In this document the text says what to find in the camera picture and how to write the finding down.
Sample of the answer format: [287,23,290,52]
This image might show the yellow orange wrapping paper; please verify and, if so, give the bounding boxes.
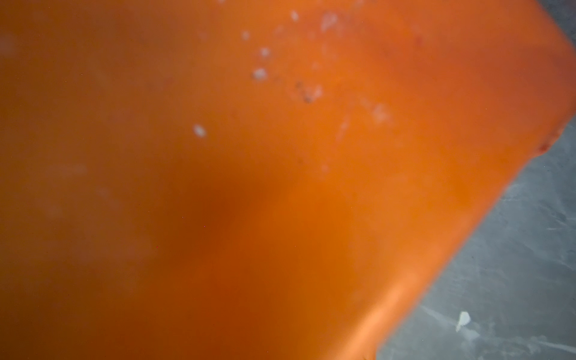
[1,1,575,359]

